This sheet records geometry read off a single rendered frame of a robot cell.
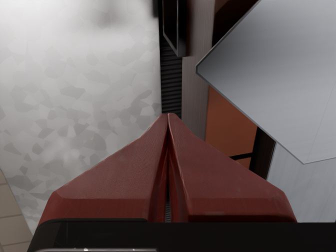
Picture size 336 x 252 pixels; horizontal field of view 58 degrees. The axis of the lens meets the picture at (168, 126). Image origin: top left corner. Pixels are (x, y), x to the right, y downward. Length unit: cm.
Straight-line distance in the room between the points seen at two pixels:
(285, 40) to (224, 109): 6
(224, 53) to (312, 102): 8
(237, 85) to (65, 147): 26
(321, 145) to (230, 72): 10
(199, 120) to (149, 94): 14
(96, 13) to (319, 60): 20
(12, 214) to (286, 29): 147
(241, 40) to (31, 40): 22
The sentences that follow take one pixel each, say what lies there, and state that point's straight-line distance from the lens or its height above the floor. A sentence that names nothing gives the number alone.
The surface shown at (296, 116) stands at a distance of 21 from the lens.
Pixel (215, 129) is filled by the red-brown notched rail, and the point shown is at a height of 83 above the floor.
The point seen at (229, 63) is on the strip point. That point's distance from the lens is 17.
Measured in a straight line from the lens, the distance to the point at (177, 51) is 24.
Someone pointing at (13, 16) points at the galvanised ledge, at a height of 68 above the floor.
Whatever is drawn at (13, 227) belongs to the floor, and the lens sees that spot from 162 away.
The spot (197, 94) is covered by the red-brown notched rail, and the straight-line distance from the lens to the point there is 22.
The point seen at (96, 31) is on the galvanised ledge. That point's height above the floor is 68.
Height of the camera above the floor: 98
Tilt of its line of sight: 51 degrees down
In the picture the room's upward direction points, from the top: 157 degrees clockwise
